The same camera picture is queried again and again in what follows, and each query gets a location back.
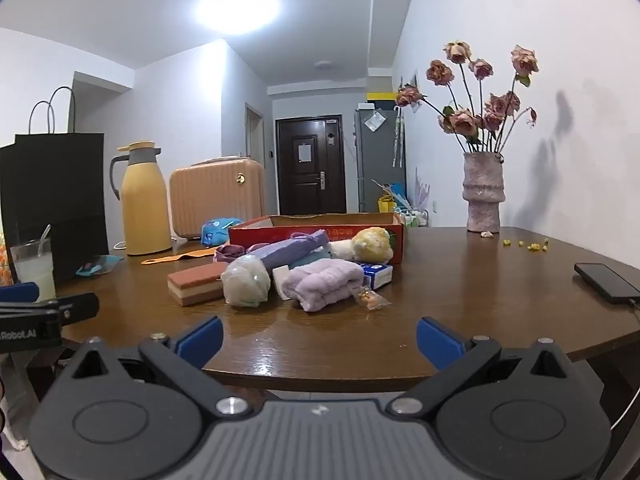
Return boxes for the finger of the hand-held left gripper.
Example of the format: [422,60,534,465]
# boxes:
[0,282,41,305]
[47,292,100,323]

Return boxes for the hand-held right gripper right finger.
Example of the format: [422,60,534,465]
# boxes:
[389,316,570,417]

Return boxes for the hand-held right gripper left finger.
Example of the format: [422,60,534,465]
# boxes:
[70,316,251,417]

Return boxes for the brown layered sponge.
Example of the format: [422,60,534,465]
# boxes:
[167,261,231,307]

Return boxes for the red cardboard box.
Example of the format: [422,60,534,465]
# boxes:
[228,212,405,265]

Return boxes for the yellow white plush toy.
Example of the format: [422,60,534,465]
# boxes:
[327,226,392,263]

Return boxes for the purple woven towel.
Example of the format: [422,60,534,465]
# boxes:
[259,229,329,271]

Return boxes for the lilac fluffy towel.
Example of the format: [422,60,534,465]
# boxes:
[282,258,365,313]

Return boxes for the light blue fluffy cloth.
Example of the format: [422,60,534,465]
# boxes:
[289,250,332,269]

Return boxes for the glass of pale drink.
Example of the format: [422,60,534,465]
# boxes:
[10,237,57,304]

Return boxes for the teal plastic packet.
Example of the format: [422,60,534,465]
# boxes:
[76,254,124,278]

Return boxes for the small clear snack packet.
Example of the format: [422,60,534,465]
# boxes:
[350,285,391,311]

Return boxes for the orange plastic shoehorn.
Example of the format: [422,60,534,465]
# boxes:
[141,245,232,266]

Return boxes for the blue white small box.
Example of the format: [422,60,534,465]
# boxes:
[357,261,394,291]

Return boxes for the white foam roll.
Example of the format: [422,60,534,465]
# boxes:
[272,265,292,302]

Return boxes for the black paper bag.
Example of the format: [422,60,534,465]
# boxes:
[0,86,110,286]

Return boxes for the blue tissue packet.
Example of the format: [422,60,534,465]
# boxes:
[201,217,244,247]

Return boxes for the yellow thermos jug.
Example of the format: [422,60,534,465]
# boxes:
[110,141,174,256]

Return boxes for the scattered yellow petals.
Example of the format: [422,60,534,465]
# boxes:
[502,237,551,252]

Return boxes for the pink ribbed suitcase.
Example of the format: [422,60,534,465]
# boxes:
[169,156,266,241]

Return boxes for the purple artificial flowers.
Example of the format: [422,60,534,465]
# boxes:
[414,166,432,212]

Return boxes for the pink textured vase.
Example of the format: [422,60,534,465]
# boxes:
[462,152,506,233]

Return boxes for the black smartphone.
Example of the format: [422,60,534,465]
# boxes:
[574,262,640,305]

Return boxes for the grey cabinet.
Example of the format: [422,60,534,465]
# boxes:
[354,101,407,213]

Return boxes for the light interior door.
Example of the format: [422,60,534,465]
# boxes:
[244,102,266,211]

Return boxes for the dark brown entrance door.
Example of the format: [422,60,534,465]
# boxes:
[275,116,347,215]

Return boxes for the dried pink roses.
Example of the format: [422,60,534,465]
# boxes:
[395,40,540,157]

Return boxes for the round ceiling lamp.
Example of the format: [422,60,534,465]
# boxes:
[194,0,282,37]

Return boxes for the wire rack of bottles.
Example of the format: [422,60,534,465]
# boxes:
[399,204,432,229]

